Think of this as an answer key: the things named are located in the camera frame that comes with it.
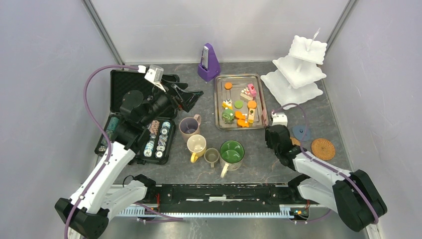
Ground black poker chip case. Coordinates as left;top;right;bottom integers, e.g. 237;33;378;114
104;70;178;165

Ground small orange macaron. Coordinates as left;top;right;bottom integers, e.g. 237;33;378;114
224;82;232;90

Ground pink mug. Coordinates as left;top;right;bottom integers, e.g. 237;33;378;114
179;114;202;142

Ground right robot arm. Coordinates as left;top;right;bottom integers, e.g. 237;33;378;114
265;125;388;232

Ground small grey-green mug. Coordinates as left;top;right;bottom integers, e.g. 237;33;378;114
204;148;219;169

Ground cream yellow-handled mug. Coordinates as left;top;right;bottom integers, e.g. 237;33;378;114
187;134;207;163

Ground woven brown coaster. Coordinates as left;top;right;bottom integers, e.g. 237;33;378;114
290;137;301;146

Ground pink steel tongs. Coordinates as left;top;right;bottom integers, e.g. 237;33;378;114
261;109;268;126

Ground upper orange fish cake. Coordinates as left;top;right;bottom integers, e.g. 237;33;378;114
234;111;246;120

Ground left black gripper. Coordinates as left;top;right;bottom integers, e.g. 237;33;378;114
140;78;203;126

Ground white three-tier cake stand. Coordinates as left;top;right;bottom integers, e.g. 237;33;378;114
261;30;327;110

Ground yellow rectangular cake bar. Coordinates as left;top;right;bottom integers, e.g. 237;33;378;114
248;108;256;124

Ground green swirl roll cake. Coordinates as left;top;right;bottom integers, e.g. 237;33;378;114
222;108;234;123

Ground white cable duct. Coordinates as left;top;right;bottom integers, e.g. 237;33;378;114
77;184;340;219

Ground purple metronome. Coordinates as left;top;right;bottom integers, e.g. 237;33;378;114
198;43;221;82

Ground orange sandwich cookie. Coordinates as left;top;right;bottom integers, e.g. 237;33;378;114
247;101;257;109

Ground blue smiley coaster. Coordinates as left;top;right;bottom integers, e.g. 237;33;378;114
292;124;311;141

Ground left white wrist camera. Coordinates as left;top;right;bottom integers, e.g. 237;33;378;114
138;65;167;92

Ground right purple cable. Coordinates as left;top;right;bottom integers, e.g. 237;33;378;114
272;103;380;225

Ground orange fish cake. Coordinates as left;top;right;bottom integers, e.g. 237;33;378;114
234;111;246;120
236;119;249;128

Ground lower orange fish cake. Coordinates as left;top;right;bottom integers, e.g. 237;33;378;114
236;119;249;128

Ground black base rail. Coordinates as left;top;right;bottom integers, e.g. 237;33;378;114
134;174;315;214

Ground steel serving tray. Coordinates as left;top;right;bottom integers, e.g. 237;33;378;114
214;74;268;130

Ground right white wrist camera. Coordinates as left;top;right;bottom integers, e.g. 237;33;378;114
271;112;288;126

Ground yellow cake slice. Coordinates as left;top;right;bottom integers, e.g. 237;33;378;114
222;99;232;110

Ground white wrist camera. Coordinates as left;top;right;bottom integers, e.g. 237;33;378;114
271;112;288;126
138;65;167;92

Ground woven coaster far right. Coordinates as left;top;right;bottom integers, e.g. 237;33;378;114
311;138;335;161

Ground pink cake piece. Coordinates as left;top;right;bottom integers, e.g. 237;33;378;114
247;83;257;98

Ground green interior mushroom mug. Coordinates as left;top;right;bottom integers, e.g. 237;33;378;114
219;140;245;178

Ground layered strawberry cake slice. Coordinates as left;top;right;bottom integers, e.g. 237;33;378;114
240;88;253;102

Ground green macaron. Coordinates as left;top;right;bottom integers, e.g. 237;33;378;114
234;100;243;109

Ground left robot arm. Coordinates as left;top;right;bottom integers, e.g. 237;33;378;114
55;79;203;239

